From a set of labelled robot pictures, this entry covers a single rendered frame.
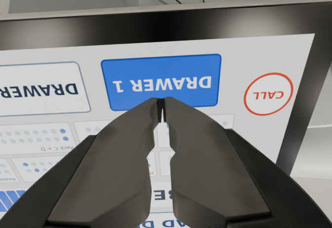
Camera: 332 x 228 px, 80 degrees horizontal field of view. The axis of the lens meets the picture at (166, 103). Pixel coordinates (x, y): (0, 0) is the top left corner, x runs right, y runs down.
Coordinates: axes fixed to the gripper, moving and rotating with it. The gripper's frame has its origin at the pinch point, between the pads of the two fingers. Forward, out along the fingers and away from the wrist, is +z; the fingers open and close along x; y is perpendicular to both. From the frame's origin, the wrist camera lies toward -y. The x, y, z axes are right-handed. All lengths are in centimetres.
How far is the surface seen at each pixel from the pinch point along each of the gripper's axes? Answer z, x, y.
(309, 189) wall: 173, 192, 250
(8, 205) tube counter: 4.1, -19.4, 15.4
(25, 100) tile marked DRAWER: 4.1, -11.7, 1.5
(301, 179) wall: 186, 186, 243
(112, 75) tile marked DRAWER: 4.1, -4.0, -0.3
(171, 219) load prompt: 4.1, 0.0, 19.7
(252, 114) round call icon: 4.1, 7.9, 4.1
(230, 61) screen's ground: 4.1, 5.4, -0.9
